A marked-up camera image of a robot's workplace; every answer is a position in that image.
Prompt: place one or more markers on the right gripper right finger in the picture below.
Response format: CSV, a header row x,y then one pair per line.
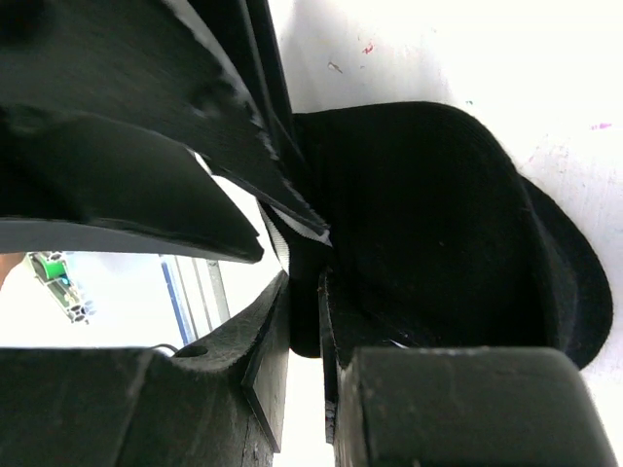
x,y
386,405

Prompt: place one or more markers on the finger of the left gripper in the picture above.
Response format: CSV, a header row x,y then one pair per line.
x,y
189,71
90,184

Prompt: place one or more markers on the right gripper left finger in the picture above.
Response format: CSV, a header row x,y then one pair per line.
x,y
218,401

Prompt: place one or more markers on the black sock white stripes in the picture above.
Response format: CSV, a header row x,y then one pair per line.
x,y
436,238

